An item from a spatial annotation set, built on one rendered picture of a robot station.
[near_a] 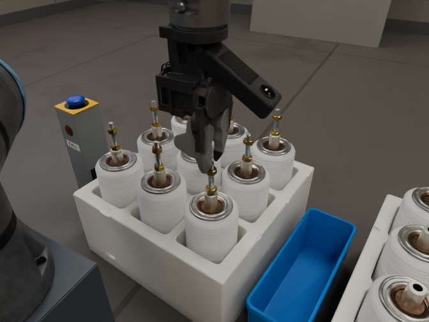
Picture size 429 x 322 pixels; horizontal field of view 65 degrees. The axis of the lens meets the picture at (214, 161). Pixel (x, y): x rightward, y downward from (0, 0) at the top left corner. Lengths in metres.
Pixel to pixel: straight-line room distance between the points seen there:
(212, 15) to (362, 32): 2.13
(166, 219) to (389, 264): 0.38
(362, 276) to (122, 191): 0.47
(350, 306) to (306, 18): 2.18
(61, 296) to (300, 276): 0.53
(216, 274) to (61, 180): 0.70
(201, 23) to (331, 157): 0.88
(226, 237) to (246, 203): 0.10
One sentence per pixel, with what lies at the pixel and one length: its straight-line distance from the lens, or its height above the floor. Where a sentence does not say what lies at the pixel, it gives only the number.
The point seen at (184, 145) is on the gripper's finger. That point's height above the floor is 0.38.
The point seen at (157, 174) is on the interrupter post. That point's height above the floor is 0.27.
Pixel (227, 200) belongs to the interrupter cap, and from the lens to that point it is 0.60.
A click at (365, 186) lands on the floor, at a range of 1.13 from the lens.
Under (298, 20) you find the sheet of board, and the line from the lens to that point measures 2.58.
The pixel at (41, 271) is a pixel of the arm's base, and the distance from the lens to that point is 0.46.
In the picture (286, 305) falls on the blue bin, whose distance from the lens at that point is 0.78.
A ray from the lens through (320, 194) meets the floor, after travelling 1.05.
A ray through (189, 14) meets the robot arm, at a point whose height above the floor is 0.57.
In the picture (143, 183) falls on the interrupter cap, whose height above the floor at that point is 0.25.
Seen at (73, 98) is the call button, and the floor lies 0.33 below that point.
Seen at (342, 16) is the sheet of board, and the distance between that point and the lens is 2.52.
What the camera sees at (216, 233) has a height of 0.23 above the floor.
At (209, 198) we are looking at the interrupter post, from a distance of 0.57.
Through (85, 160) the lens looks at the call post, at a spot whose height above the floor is 0.19.
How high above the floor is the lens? 0.65
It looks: 35 degrees down
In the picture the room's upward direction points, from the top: straight up
